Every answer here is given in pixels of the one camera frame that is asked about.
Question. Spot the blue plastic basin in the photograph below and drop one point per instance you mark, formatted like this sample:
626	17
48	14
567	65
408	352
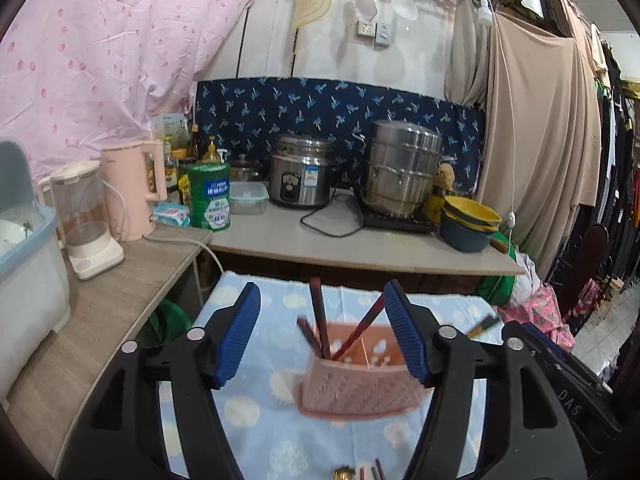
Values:
465	240

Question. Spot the pale lilac cloth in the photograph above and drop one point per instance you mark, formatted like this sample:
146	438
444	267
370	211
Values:
527	270

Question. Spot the stainless steel rice cooker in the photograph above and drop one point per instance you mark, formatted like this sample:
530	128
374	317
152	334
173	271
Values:
300	175

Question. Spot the brown condiment bottle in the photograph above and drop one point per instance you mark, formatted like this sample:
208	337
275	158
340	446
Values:
170	170

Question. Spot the pink perforated utensil holder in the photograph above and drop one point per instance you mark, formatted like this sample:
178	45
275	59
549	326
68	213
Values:
360	385

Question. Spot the black induction cooker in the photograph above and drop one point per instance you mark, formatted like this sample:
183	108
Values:
400	222

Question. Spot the pink electric kettle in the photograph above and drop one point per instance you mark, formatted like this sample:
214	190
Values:
127	190

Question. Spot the green cloth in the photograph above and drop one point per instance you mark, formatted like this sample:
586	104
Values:
497	285

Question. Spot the clear food container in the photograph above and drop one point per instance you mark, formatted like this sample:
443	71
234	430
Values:
248	199

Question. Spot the white light bulb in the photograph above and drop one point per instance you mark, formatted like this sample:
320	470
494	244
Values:
484	12

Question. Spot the grey wall switch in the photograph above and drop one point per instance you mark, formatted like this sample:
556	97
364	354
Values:
383	34

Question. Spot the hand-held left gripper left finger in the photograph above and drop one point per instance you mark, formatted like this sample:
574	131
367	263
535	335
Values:
237	340

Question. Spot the white carton box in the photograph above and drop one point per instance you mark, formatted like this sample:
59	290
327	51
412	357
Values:
167	127

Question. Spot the wood grain side counter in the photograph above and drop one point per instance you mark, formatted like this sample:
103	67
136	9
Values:
100	320

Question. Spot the stack of yellow blue bowls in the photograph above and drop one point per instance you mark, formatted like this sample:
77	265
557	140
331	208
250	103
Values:
472	212

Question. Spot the brown loofah sponge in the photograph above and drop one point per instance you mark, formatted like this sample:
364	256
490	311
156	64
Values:
444	176

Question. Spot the navy floral cloth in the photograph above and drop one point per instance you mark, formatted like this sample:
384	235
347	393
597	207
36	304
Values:
300	105

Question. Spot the white blender jug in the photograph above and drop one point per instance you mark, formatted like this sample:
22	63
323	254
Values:
82	215

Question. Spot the green tin can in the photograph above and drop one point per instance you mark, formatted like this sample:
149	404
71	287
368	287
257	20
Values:
210	200

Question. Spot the row of hanging clothes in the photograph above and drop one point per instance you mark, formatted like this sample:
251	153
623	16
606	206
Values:
620	110

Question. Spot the blue tissue packet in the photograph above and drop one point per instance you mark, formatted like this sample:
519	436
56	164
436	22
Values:
172	214

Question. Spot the pink floral cloth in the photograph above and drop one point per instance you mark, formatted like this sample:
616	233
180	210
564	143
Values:
540	315

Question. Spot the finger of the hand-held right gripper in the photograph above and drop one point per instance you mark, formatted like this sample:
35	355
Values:
565	355

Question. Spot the dark sauce bottle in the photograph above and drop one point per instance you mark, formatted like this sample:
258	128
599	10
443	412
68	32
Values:
194	141

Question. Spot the gold metal spoon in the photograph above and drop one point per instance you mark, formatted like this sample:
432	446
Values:
343	473

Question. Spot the yellow pump bottle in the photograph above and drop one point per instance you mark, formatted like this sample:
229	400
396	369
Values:
214	152

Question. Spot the blue printed tablecloth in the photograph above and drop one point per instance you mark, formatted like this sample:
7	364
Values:
280	440

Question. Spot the green plastic bag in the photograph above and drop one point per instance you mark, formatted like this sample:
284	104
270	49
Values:
170	322

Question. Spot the white dish rack bin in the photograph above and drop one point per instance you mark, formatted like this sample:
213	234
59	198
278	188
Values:
25	300

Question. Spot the dark wooden chair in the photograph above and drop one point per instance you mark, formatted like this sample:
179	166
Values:
585	265

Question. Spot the white wall socket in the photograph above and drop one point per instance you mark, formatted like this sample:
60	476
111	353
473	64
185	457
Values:
366	29

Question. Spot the green chopstick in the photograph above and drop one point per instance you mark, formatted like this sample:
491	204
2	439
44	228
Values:
482	327

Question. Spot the stainless steel steamer pot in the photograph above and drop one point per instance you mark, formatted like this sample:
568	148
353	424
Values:
400	170

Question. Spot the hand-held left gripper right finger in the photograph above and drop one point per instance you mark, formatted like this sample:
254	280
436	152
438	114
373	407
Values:
407	335

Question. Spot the grey kitchen counter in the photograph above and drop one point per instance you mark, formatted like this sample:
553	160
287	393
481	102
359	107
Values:
310	247

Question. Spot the pink patterned curtain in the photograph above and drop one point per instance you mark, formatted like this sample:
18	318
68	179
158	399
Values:
125	50

